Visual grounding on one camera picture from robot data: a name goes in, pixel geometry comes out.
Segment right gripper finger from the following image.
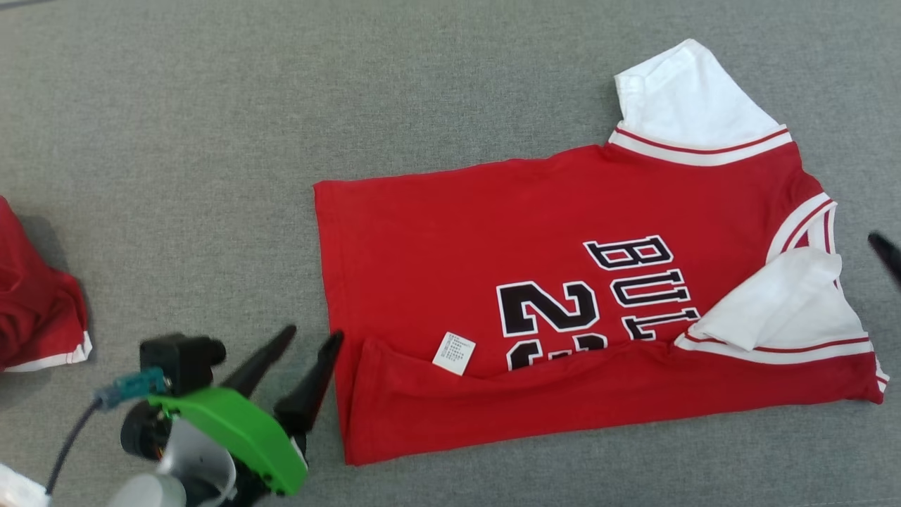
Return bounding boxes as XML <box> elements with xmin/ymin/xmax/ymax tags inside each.
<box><xmin>867</xmin><ymin>232</ymin><xmax>901</xmax><ymax>289</ymax></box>

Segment red basketball jersey white sleeves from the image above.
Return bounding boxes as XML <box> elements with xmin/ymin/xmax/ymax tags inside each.
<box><xmin>313</xmin><ymin>39</ymin><xmax>890</xmax><ymax>467</ymax></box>

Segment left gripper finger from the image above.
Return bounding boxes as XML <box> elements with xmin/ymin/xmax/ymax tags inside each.
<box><xmin>273</xmin><ymin>329</ymin><xmax>346</xmax><ymax>441</ymax></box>
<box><xmin>221</xmin><ymin>324</ymin><xmax>298</xmax><ymax>401</ymax></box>

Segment teal left camera connector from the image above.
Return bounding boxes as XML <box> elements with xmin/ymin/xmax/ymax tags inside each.
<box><xmin>95</xmin><ymin>368</ymin><xmax>170</xmax><ymax>412</ymax></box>

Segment red shorts white trim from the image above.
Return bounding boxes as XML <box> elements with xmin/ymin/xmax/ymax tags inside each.
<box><xmin>0</xmin><ymin>196</ymin><xmax>94</xmax><ymax>374</ymax></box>

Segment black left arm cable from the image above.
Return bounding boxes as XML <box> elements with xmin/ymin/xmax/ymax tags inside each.
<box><xmin>44</xmin><ymin>398</ymin><xmax>106</xmax><ymax>495</ymax></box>

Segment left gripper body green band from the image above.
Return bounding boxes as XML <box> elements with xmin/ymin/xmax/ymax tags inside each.
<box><xmin>146</xmin><ymin>385</ymin><xmax>310</xmax><ymax>496</ymax></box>

